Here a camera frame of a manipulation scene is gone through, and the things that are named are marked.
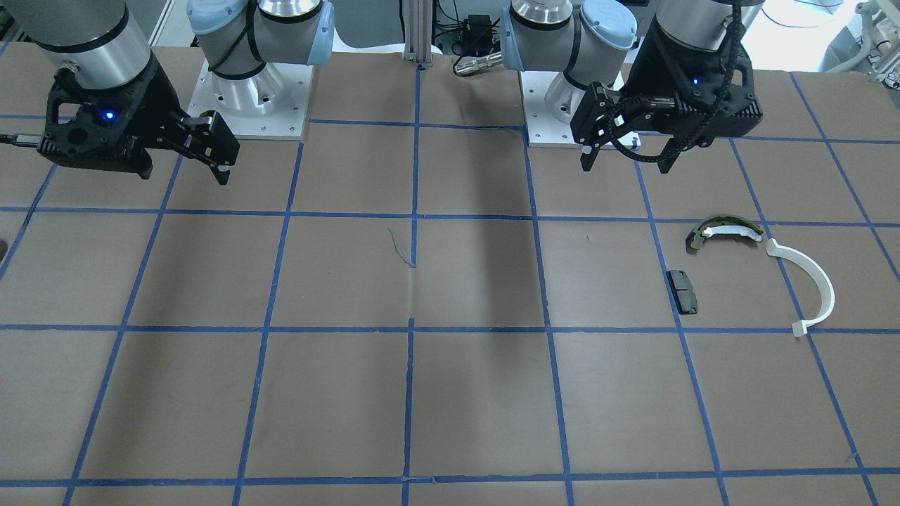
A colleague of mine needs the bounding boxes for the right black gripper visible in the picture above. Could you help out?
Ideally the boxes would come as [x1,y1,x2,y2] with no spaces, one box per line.
[37,54,239,186]

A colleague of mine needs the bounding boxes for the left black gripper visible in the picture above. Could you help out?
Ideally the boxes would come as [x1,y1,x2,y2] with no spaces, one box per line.
[570,14,763,174]

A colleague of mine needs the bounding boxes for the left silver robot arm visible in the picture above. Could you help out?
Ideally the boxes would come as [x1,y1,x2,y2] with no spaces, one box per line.
[499,1,763,175]

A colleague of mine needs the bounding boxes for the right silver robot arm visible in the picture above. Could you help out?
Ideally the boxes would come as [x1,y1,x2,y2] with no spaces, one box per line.
[2,1,335,186]

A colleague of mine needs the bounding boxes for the olive brake shoe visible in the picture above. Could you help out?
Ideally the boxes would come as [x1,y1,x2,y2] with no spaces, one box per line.
[686,214,764,251]

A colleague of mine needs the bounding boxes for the dark grey brake pad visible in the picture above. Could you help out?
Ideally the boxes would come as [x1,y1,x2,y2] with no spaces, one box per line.
[667,270,700,315]

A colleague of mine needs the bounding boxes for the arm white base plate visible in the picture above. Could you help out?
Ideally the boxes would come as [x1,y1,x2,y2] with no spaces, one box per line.
[519,67,641,149]
[188,61,317,141]

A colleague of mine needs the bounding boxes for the aluminium frame post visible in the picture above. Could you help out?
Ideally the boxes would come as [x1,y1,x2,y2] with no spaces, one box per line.
[401,1,434,67]

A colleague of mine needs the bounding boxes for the white curved plastic bracket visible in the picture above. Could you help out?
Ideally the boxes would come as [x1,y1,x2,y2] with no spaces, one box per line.
[765,238,836,337]

